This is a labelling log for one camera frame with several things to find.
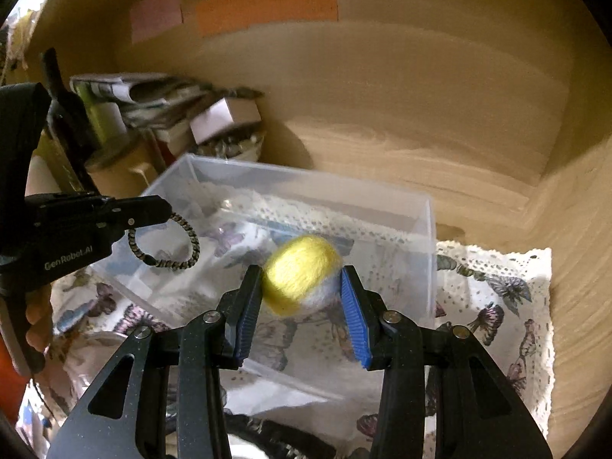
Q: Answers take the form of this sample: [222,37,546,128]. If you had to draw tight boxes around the yellow white felt ball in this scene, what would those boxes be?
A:
[262,234,343,317]

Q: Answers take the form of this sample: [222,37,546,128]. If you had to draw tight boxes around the pink sticky note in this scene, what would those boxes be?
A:
[130,0,184,44]

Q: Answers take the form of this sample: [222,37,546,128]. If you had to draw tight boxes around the clear plastic storage box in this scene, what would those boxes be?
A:
[94,155,436,403]

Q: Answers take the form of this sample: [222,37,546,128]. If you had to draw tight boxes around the butterfly lace tablecloth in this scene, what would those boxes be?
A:
[18,240,556,459]

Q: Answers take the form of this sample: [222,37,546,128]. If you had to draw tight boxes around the black gold hair tie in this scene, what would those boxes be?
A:
[125,210,202,271]

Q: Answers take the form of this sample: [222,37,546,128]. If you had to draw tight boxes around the beige mug with lid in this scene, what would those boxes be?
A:
[85,133,159,198]

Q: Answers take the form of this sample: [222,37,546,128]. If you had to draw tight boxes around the stack of newspapers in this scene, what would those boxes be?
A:
[70,73,215,144]

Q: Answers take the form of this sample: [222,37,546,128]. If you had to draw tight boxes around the white small card box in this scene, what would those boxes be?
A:
[190,98,261,144]

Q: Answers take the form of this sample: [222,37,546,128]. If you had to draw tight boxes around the orange sticky note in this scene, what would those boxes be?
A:
[196,0,338,36]

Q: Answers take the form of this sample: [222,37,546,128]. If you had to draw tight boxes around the dark wine bottle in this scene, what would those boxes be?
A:
[41,48,99,194]

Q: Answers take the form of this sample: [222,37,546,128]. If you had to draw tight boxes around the white bowl of trinkets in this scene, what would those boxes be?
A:
[193,129,265,162]

